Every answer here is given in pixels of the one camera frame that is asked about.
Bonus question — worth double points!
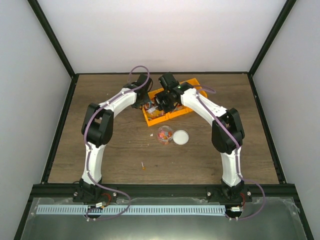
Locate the white jar lid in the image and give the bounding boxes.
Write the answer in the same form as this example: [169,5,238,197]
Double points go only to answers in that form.
[172,130,189,145]

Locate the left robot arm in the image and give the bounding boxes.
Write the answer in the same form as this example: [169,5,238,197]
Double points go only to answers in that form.
[81,74,152,202]

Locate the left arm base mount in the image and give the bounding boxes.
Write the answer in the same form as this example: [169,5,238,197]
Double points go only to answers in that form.
[73,181,117,204]

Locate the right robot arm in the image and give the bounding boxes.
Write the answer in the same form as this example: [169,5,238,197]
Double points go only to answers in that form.
[154,72,245,202]

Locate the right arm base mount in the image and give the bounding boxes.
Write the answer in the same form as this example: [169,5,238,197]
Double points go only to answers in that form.
[205,185,253,204]

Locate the light blue cable duct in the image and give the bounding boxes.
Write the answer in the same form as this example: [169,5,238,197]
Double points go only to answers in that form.
[36,204,226,216]

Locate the white slotted scoop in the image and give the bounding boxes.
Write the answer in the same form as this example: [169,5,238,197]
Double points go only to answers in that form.
[146,107,156,114]

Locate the clear plastic jar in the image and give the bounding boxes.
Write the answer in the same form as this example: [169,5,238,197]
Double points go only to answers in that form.
[157,125,174,145]

